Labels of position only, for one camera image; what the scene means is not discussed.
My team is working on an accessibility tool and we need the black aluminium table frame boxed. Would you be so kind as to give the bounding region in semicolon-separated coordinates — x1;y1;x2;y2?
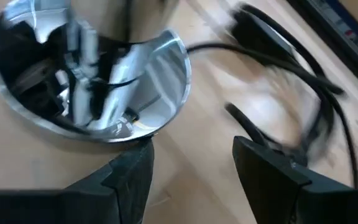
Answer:
287;0;358;101

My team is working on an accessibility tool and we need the chrome lamp base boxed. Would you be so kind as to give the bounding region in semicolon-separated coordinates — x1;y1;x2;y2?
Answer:
0;0;193;144

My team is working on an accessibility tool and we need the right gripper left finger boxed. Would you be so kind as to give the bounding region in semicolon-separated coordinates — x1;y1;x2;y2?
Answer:
0;138;155;224

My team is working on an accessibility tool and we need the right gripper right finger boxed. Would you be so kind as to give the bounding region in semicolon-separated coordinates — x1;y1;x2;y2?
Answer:
232;136;358;224

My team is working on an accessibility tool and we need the black lamp power cord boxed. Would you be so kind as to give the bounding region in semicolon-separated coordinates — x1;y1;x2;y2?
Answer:
186;2;358;191

